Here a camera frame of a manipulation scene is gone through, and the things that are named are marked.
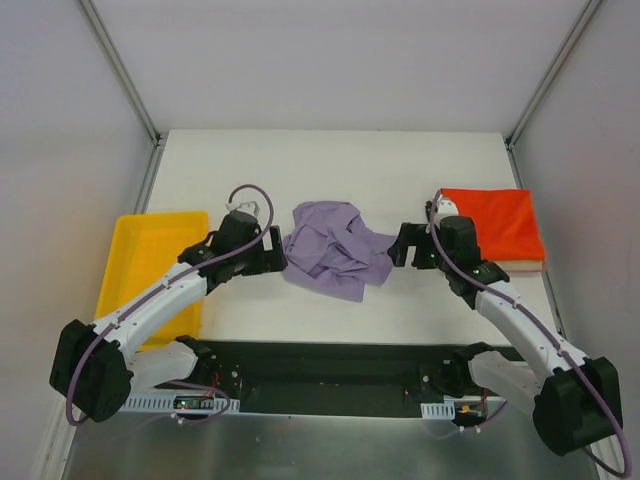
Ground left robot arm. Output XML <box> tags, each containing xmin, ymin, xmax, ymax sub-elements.
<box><xmin>49</xmin><ymin>210</ymin><xmax>287</xmax><ymax>426</ymax></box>

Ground purple t-shirt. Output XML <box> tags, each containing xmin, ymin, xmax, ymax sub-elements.
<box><xmin>283</xmin><ymin>201</ymin><xmax>396</xmax><ymax>303</ymax></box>

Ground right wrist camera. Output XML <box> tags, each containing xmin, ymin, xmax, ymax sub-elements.
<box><xmin>434</xmin><ymin>197</ymin><xmax>459</xmax><ymax>225</ymax></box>

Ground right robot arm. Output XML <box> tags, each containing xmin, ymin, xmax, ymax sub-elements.
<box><xmin>388</xmin><ymin>215</ymin><xmax>623</xmax><ymax>455</ymax></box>

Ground left white cable duct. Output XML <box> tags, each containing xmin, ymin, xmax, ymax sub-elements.
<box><xmin>120</xmin><ymin>392</ymin><xmax>240</xmax><ymax>415</ymax></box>

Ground folded orange t-shirt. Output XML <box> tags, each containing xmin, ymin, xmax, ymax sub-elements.
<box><xmin>439</xmin><ymin>187</ymin><xmax>547</xmax><ymax>264</ymax></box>

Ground left aluminium frame post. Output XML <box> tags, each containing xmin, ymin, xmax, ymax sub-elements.
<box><xmin>77</xmin><ymin>0</ymin><xmax>168</xmax><ymax>149</ymax></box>

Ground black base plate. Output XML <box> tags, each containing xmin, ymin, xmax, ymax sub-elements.
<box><xmin>181</xmin><ymin>341</ymin><xmax>461</xmax><ymax>418</ymax></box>

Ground aluminium frame post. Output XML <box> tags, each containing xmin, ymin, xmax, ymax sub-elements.
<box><xmin>77</xmin><ymin>0</ymin><xmax>168</xmax><ymax>149</ymax></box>
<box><xmin>503</xmin><ymin>0</ymin><xmax>606</xmax><ymax>150</ymax></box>

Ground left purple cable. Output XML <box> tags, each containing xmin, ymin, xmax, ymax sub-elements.
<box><xmin>66</xmin><ymin>183</ymin><xmax>276</xmax><ymax>426</ymax></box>

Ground right aluminium frame post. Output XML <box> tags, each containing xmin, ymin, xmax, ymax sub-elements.
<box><xmin>503</xmin><ymin>0</ymin><xmax>606</xmax><ymax>150</ymax></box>

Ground white cable duct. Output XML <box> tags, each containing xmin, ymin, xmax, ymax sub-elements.
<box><xmin>420</xmin><ymin>401</ymin><xmax>456</xmax><ymax>421</ymax></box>
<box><xmin>120</xmin><ymin>392</ymin><xmax>240</xmax><ymax>415</ymax></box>

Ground folded beige t-shirt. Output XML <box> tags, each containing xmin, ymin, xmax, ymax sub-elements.
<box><xmin>432</xmin><ymin>191</ymin><xmax>546</xmax><ymax>275</ymax></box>

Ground right white cable duct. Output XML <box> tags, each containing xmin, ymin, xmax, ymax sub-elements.
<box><xmin>420</xmin><ymin>401</ymin><xmax>456</xmax><ymax>421</ymax></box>

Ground yellow plastic tray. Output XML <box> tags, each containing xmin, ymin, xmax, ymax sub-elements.
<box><xmin>94</xmin><ymin>210</ymin><xmax>210</xmax><ymax>353</ymax></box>

